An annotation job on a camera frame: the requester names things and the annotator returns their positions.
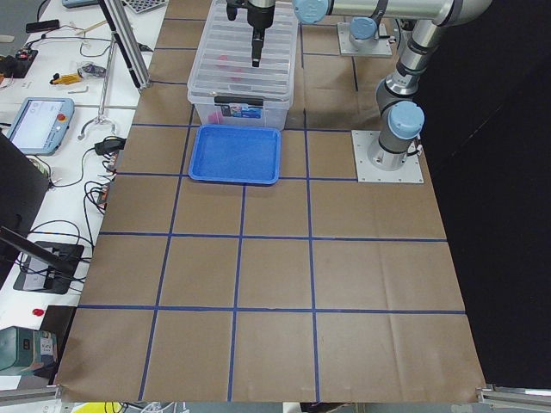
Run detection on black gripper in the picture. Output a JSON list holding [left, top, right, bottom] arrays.
[[226, 0, 276, 68]]

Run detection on clear plastic box lid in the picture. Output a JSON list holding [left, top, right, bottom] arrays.
[[187, 1, 298, 96]]

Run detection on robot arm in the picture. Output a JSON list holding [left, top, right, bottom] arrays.
[[349, 16, 388, 42], [292, 1, 492, 170]]

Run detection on clear plastic storage box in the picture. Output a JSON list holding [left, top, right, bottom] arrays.
[[187, 85, 294, 130]]

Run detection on green box device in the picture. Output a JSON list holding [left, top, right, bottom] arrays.
[[1, 326, 58, 376]]

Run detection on blue plastic tray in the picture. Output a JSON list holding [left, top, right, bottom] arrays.
[[189, 125, 282, 185]]

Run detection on calibration checker board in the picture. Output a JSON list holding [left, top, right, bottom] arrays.
[[122, 0, 169, 14]]

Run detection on metal grabber tool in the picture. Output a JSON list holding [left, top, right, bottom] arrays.
[[77, 34, 116, 140]]

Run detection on hex key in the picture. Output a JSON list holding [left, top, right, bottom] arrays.
[[67, 85, 90, 95]]

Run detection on black power adapter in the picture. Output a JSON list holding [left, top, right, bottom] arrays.
[[94, 137, 127, 156]]

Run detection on orange tool on desk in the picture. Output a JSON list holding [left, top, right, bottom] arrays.
[[50, 73, 84, 85]]

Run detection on black handheld device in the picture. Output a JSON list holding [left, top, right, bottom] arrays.
[[25, 19, 60, 34]]

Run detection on teach pendant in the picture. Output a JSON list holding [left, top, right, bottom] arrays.
[[7, 97, 75, 156]]

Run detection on black monitor stand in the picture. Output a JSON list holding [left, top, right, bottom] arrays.
[[1, 134, 49, 282]]

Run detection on black laptop stand base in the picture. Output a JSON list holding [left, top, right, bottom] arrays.
[[13, 241, 84, 295]]

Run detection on black box latch handle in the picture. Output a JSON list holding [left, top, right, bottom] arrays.
[[214, 96, 263, 108]]

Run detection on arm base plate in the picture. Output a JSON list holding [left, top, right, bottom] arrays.
[[351, 130, 424, 184], [337, 22, 393, 59]]

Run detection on aluminium frame post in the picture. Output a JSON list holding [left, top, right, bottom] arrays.
[[98, 0, 150, 90]]

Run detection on black cable bundle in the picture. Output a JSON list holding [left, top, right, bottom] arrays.
[[25, 141, 126, 285]]

